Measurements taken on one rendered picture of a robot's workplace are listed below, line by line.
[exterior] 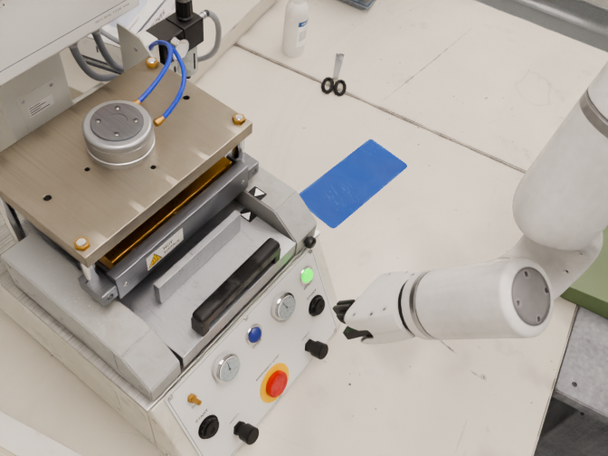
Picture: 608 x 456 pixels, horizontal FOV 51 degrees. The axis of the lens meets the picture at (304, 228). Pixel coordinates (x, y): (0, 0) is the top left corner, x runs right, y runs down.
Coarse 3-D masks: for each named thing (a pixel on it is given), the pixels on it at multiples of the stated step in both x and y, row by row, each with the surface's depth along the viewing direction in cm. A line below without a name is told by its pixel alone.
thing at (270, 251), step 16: (272, 240) 82; (256, 256) 80; (272, 256) 82; (240, 272) 79; (256, 272) 80; (224, 288) 77; (240, 288) 78; (208, 304) 76; (224, 304) 77; (192, 320) 76; (208, 320) 76
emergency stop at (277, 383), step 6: (276, 372) 93; (282, 372) 94; (270, 378) 92; (276, 378) 92; (282, 378) 94; (270, 384) 92; (276, 384) 93; (282, 384) 94; (270, 390) 92; (276, 390) 93; (282, 390) 94; (276, 396) 94
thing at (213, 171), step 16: (224, 160) 83; (208, 176) 81; (192, 192) 79; (160, 208) 77; (176, 208) 78; (144, 224) 76; (160, 224) 76; (128, 240) 74; (144, 240) 75; (112, 256) 73
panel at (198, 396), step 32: (288, 288) 91; (320, 288) 97; (256, 320) 87; (288, 320) 93; (320, 320) 99; (256, 352) 89; (288, 352) 95; (192, 384) 80; (224, 384) 85; (256, 384) 91; (288, 384) 97; (192, 416) 82; (224, 416) 87; (256, 416) 93; (224, 448) 89
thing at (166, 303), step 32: (32, 224) 84; (224, 224) 83; (256, 224) 88; (64, 256) 82; (192, 256) 79; (224, 256) 85; (288, 256) 87; (160, 288) 77; (192, 288) 81; (256, 288) 84; (160, 320) 78; (224, 320) 81; (192, 352) 77
